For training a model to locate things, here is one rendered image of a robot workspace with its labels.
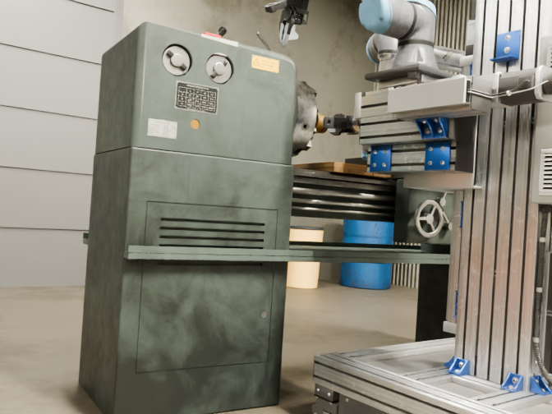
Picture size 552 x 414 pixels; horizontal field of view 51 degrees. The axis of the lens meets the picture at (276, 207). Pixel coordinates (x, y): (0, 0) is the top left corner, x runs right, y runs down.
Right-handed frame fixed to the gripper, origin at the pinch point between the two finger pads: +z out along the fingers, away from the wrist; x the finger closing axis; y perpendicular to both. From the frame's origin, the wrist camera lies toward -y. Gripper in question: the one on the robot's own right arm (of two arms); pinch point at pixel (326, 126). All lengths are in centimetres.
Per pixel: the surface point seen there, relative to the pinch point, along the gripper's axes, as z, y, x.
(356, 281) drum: 249, 212, -100
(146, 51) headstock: -32, -90, 8
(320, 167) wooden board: -12.4, -9.6, -19.0
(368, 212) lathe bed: -18.8, 11.3, -35.9
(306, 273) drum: 247, 153, -92
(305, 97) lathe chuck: -18.5, -22.9, 6.5
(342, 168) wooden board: -21.5, -5.4, -19.6
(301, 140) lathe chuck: -15.8, -21.4, -10.0
